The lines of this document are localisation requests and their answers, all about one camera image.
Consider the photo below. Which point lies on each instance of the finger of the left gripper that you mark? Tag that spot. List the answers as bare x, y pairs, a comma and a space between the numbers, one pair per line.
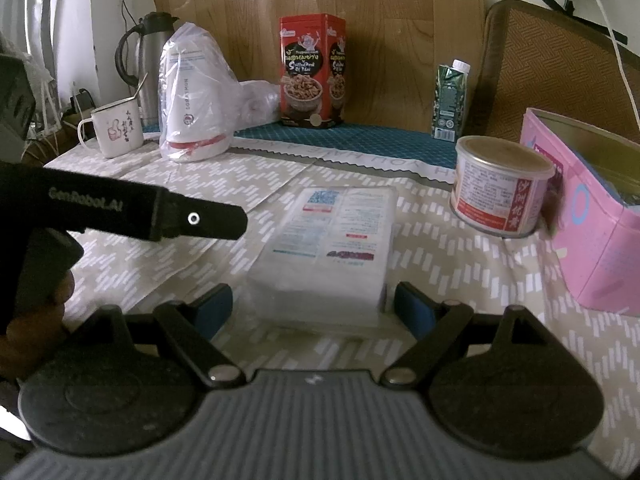
187, 216

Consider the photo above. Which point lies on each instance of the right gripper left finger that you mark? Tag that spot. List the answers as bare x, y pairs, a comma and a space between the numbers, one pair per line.
188, 331

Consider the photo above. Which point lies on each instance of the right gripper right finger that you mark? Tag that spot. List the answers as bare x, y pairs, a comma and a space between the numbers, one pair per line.
439, 329

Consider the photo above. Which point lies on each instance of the white tissue pack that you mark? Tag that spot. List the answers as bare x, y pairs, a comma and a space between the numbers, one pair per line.
325, 265

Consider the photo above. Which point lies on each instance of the person left hand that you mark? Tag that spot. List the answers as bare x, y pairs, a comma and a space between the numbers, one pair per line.
30, 337

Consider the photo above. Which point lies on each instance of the white enamel mug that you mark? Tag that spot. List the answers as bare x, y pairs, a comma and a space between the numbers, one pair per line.
117, 128

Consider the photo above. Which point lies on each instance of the Doraemon cups in plastic bag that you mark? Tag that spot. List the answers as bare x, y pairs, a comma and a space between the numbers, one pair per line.
202, 104

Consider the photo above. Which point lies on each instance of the round food can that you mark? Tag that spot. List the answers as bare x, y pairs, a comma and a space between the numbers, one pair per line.
499, 185

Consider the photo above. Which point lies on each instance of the teal mat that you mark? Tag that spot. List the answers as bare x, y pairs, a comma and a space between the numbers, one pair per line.
372, 140

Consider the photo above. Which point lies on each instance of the steel thermos jug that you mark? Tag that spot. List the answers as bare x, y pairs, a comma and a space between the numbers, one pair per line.
152, 32

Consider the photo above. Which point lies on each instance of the red snack box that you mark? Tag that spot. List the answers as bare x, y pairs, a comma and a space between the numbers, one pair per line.
313, 70

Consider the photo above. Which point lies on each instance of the pink gold tin box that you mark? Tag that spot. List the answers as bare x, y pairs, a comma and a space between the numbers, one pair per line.
592, 209

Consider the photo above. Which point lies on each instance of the green drink carton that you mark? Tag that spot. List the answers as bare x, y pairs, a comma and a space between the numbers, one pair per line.
451, 88

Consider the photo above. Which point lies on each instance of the brown woven chair mat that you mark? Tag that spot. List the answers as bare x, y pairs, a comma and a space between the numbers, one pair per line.
535, 57

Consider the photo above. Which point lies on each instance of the wooden board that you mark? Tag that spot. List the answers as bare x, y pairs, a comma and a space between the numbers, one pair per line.
385, 53

